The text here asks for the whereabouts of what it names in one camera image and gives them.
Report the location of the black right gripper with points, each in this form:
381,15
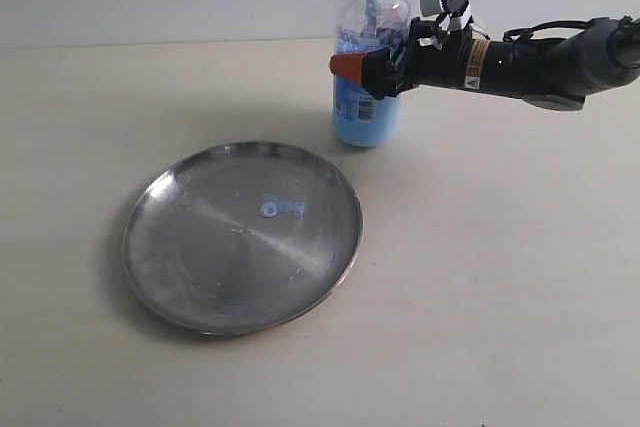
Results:
427,56

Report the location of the blue soap pump bottle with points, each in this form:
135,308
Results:
366,111

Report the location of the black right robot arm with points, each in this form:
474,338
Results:
554,65

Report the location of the blue soap blob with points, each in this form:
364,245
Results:
272,206

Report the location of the round steel plate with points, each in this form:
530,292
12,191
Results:
197,253

